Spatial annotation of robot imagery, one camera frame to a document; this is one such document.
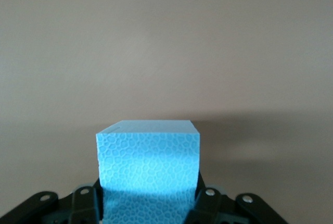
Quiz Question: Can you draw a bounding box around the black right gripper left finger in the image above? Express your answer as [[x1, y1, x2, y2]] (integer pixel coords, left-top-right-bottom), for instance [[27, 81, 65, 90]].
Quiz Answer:
[[4, 178, 105, 224]]

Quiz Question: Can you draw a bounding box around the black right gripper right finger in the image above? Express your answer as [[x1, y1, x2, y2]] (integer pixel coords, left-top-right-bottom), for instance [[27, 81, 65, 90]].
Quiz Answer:
[[185, 173, 286, 224]]

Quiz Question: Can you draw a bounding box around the light blue foam block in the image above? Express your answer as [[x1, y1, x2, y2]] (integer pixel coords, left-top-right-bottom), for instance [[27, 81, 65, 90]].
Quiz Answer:
[[95, 120, 201, 224]]

